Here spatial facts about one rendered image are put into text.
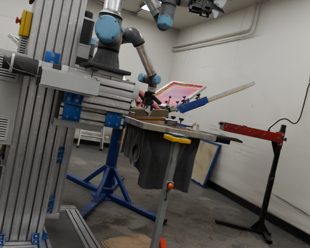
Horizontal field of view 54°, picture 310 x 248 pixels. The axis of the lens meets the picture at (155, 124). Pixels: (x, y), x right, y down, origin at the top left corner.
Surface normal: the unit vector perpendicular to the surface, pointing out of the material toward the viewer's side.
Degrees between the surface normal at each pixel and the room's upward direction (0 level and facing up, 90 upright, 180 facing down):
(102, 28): 98
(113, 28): 98
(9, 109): 90
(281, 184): 90
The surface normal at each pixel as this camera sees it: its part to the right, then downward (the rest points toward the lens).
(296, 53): -0.90, -0.17
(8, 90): 0.47, 0.14
